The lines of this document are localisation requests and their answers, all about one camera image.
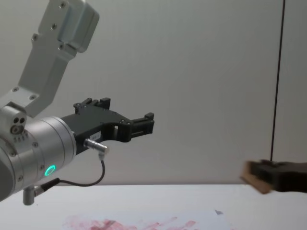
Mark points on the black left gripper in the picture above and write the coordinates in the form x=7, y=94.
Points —
x=88, y=122

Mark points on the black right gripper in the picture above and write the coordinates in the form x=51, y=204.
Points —
x=293, y=177

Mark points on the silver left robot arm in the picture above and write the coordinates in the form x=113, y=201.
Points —
x=45, y=141

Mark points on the white table cloth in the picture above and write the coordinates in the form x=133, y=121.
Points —
x=153, y=198

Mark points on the white sheet with red smears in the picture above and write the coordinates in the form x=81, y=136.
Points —
x=134, y=222

